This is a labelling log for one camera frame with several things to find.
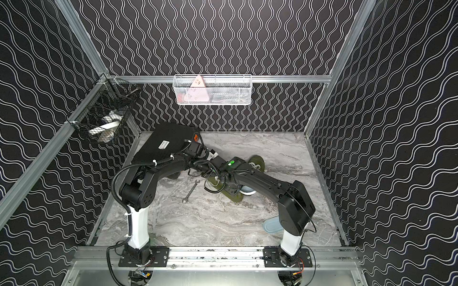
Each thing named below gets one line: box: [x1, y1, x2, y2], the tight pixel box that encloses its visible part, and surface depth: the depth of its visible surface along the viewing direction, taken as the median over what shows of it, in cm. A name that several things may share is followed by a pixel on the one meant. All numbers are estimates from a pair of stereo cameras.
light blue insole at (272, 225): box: [261, 216, 284, 235], surface depth 85 cm
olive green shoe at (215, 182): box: [201, 173, 244, 204], surface depth 92 cm
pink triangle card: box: [183, 75, 210, 102], surface depth 91 cm
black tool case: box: [131, 122, 200, 167], surface depth 108 cm
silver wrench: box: [181, 179, 201, 204], surface depth 94 cm
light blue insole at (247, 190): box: [239, 185, 257, 196], surface depth 76 cm
